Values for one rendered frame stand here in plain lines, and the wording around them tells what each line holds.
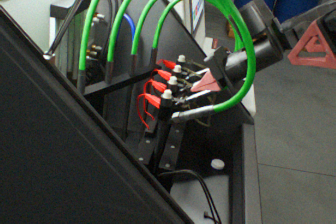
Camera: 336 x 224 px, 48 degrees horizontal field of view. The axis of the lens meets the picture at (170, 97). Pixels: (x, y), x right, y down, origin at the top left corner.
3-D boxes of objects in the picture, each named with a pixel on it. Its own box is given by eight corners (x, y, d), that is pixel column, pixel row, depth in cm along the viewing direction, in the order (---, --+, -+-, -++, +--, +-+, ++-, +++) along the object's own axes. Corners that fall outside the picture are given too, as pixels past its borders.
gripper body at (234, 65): (215, 48, 80) (244, 32, 76) (239, 89, 81) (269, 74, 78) (205, 56, 75) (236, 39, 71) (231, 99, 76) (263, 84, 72)
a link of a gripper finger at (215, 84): (186, 66, 85) (221, 47, 80) (202, 93, 85) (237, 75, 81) (174, 75, 79) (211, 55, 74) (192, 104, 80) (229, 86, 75)
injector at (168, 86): (172, 158, 99) (186, 87, 89) (153, 154, 99) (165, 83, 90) (174, 152, 101) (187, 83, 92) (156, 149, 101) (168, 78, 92)
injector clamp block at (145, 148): (164, 218, 92) (174, 169, 86) (125, 209, 93) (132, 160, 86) (182, 145, 123) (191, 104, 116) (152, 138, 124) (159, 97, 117)
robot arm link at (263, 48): (285, 60, 69) (290, 53, 74) (267, 27, 68) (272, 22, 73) (253, 76, 73) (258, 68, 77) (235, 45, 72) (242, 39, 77)
